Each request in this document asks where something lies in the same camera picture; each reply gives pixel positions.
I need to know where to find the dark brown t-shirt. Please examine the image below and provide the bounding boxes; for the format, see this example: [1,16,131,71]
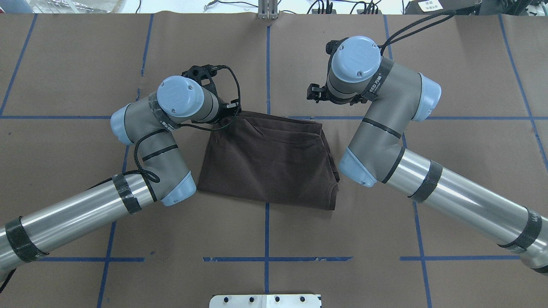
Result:
[197,111,340,210]

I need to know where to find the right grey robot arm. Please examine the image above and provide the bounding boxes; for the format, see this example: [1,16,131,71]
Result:
[307,36,547,275]

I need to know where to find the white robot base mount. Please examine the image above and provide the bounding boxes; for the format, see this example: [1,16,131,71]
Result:
[209,294,322,308]

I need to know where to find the grey metal bracket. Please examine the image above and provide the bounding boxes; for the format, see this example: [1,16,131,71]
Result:
[258,0,280,20]

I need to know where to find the black cables behind table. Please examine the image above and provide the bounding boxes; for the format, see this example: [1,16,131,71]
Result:
[308,0,381,15]

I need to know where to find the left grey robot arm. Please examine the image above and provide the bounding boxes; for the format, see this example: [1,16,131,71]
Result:
[1,76,241,282]

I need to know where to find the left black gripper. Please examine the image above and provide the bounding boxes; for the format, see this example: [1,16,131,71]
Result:
[214,96,241,124]

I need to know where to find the black device with label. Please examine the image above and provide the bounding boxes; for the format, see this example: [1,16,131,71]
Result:
[404,0,482,15]

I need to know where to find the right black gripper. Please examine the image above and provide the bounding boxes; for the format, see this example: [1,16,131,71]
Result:
[307,83,331,103]

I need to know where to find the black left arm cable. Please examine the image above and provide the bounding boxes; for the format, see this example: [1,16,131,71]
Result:
[133,64,241,201]

